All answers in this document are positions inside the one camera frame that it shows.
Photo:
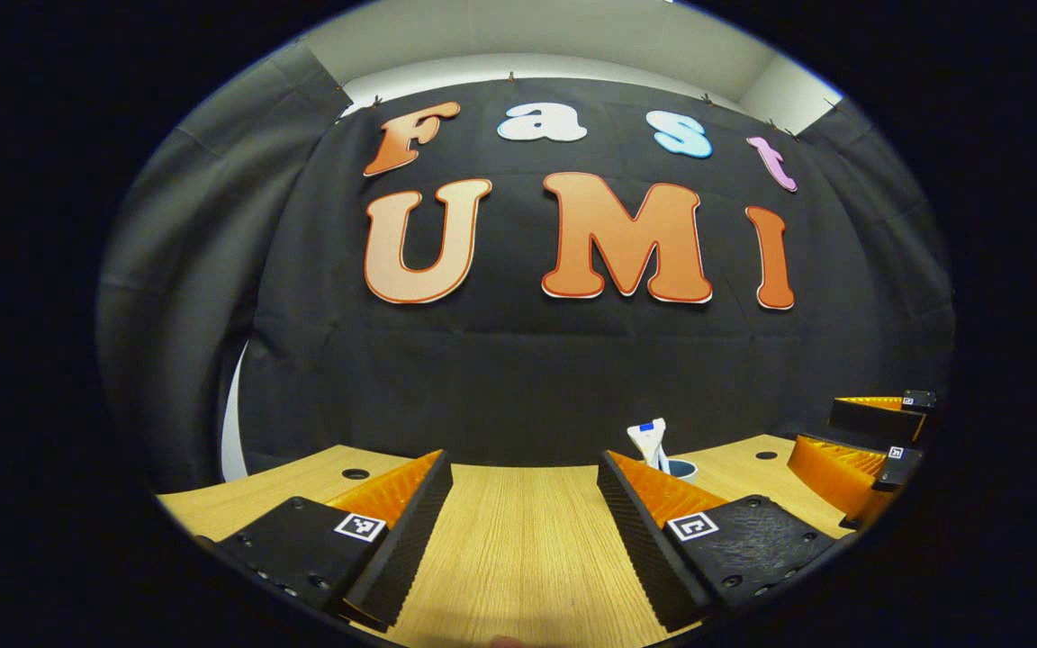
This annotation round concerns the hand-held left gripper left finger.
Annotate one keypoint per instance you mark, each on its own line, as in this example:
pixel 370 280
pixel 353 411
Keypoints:
pixel 406 540

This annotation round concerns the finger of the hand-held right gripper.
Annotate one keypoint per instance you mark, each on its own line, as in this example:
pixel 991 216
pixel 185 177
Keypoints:
pixel 843 472
pixel 870 418

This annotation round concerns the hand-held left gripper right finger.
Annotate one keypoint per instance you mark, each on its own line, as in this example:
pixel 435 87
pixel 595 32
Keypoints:
pixel 635 540

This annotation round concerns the pale green cup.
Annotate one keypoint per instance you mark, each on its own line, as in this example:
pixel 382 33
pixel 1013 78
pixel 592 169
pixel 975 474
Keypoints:
pixel 685 472

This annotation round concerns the white toothpaste tube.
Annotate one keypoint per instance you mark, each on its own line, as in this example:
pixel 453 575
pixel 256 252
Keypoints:
pixel 646 436

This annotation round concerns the wooden desktop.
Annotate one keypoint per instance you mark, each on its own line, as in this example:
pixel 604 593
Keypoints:
pixel 523 540

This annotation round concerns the black backdrop cloth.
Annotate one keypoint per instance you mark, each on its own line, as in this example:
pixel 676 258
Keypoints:
pixel 527 369

